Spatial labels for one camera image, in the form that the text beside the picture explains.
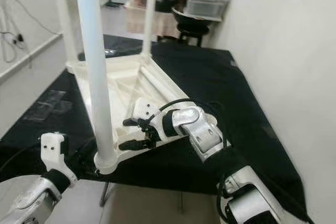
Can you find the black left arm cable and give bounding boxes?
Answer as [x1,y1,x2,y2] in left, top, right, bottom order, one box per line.
[0,143,45,169]

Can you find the white plastic table leg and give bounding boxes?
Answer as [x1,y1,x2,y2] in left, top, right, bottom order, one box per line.
[51,0,79,70]
[75,0,116,167]
[144,67,184,104]
[141,0,159,59]

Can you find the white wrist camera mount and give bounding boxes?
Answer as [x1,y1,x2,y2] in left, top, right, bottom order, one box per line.
[41,132,69,180]
[133,98,169,141]

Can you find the clear plastic storage box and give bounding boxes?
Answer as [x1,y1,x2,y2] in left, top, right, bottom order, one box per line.
[188,0,229,19]

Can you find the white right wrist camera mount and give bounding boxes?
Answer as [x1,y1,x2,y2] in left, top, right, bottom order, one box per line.
[133,98,169,141]

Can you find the beige cloth covered table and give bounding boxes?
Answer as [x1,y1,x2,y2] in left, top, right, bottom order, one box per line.
[126,5,182,38]

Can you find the black round stool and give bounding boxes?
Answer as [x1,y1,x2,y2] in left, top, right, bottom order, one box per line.
[176,22,211,46]

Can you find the black tablecloth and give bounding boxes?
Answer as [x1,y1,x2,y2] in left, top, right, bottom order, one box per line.
[0,34,313,219]

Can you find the black wall cable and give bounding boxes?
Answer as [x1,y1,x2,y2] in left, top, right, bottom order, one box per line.
[0,0,64,65]

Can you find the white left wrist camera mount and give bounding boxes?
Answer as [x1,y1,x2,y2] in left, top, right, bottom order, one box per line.
[41,132,69,180]

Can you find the white plastic children table top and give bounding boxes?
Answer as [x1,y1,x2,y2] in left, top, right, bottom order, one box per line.
[66,54,216,175]

